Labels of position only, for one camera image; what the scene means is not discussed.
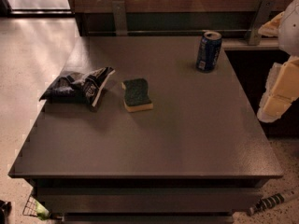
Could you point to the wire basket with green item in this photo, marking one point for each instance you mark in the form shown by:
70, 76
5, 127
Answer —
34, 208

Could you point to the dark grey drawer cabinet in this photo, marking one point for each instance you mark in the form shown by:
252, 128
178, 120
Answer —
121, 204

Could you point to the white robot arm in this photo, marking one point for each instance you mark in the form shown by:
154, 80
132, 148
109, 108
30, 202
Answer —
282, 84

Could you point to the left metal shelf bracket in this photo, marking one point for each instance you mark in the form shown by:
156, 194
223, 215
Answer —
119, 15

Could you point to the striped black and white handle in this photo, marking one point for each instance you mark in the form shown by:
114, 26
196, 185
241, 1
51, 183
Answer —
274, 200

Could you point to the dark object at floor corner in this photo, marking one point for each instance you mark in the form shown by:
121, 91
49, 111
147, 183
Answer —
5, 209

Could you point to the right metal shelf bracket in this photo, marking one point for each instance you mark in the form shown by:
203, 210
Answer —
261, 16

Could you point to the metal shelf bracket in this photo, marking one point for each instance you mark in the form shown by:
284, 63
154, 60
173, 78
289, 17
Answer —
119, 15
261, 16

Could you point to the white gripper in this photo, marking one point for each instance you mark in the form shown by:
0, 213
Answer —
290, 27

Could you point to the black crumpled chip bag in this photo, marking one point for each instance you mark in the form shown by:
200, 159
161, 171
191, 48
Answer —
76, 87

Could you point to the blue pepsi can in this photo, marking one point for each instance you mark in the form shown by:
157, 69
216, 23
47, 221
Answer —
209, 51

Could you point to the green and yellow sponge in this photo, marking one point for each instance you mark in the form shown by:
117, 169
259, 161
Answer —
136, 95

